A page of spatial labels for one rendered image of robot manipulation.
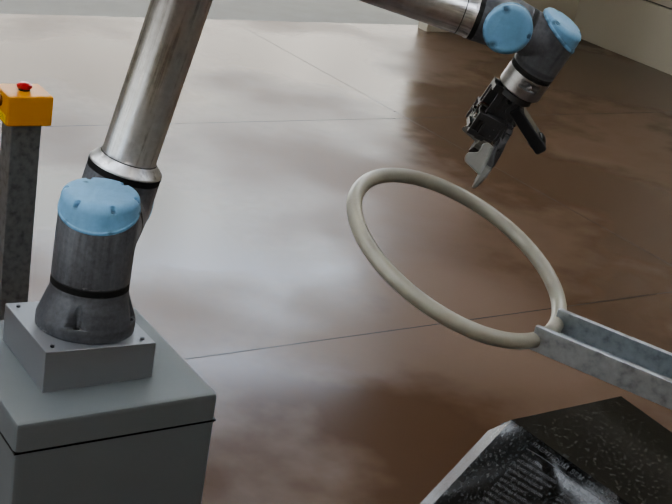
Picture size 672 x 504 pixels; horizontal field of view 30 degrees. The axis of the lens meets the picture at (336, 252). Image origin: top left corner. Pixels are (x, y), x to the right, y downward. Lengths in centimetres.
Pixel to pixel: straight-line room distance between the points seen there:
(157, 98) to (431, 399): 221
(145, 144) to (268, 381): 196
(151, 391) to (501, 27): 93
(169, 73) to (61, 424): 69
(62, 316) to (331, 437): 180
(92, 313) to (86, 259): 11
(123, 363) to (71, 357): 11
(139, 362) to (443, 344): 250
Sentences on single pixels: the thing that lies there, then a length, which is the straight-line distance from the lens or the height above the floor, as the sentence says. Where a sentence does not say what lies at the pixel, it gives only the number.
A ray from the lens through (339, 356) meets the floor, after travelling 455.
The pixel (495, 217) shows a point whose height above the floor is 118.
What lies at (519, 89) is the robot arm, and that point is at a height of 147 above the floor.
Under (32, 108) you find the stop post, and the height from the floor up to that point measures 105.
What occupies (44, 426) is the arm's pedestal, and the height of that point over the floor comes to 84.
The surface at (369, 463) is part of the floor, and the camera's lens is 395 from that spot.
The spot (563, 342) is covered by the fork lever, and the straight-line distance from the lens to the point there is 233.
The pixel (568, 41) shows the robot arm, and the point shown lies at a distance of 244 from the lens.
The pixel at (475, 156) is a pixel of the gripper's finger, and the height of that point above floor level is 132.
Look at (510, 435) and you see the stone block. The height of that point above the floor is 78.
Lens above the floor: 203
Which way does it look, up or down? 22 degrees down
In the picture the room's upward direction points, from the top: 10 degrees clockwise
